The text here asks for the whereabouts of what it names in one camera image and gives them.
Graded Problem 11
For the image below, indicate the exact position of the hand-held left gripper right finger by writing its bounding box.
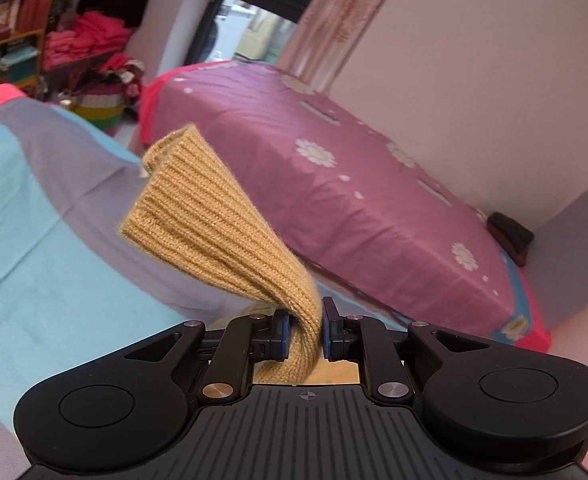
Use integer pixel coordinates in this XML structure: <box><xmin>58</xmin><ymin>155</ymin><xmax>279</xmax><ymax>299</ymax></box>
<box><xmin>322</xmin><ymin>296</ymin><xmax>492</xmax><ymax>406</ymax></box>

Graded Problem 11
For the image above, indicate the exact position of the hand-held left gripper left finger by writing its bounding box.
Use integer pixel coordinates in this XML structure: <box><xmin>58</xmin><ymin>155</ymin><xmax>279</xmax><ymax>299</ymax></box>
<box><xmin>124</xmin><ymin>308</ymin><xmax>291</xmax><ymax>406</ymax></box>

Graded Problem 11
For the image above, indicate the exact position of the tan knit sweater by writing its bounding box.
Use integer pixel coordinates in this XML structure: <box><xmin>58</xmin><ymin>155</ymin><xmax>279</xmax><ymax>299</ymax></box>
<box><xmin>119</xmin><ymin>122</ymin><xmax>323</xmax><ymax>386</ymax></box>

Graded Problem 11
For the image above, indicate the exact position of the pile of pink clothes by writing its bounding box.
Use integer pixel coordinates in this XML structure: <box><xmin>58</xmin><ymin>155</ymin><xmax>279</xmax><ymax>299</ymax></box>
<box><xmin>41</xmin><ymin>10</ymin><xmax>134</xmax><ymax>72</ymax></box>

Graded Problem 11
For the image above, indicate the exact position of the bed with purple floral sheet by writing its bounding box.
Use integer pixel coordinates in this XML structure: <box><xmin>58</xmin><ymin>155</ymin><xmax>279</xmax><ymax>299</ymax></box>
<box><xmin>139</xmin><ymin>59</ymin><xmax>552</xmax><ymax>354</ymax></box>

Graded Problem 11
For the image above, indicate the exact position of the dark folded cloth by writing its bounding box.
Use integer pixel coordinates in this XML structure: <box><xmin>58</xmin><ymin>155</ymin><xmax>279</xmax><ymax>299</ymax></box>
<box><xmin>486</xmin><ymin>211</ymin><xmax>535</xmax><ymax>268</ymax></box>

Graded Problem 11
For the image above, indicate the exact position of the blue and grey bedsheet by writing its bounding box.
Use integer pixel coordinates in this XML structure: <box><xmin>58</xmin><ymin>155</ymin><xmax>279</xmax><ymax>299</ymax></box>
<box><xmin>0</xmin><ymin>84</ymin><xmax>411</xmax><ymax>435</ymax></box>

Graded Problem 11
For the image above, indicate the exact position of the grey flat board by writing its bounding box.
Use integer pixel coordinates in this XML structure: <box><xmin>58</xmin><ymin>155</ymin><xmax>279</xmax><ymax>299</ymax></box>
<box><xmin>521</xmin><ymin>190</ymin><xmax>588</xmax><ymax>334</ymax></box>

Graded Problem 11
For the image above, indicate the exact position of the striped laundry basket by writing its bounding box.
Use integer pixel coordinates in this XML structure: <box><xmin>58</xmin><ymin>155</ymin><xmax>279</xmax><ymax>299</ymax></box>
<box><xmin>68</xmin><ymin>52</ymin><xmax>147</xmax><ymax>107</ymax></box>
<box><xmin>71</xmin><ymin>83</ymin><xmax>128</xmax><ymax>137</ymax></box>

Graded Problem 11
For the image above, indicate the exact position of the pink floral curtain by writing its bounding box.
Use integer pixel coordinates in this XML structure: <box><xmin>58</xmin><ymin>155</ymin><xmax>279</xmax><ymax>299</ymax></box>
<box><xmin>276</xmin><ymin>0</ymin><xmax>415</xmax><ymax>95</ymax></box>

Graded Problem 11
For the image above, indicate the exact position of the dark framed glass door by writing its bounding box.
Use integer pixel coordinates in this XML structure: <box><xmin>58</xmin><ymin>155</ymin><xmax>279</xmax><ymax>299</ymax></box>
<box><xmin>188</xmin><ymin>0</ymin><xmax>347</xmax><ymax>67</ymax></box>

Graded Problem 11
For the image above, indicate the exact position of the wooden shelf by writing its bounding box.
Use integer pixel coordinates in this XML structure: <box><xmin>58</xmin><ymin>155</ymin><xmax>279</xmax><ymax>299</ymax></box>
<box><xmin>0</xmin><ymin>0</ymin><xmax>68</xmax><ymax>94</ymax></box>

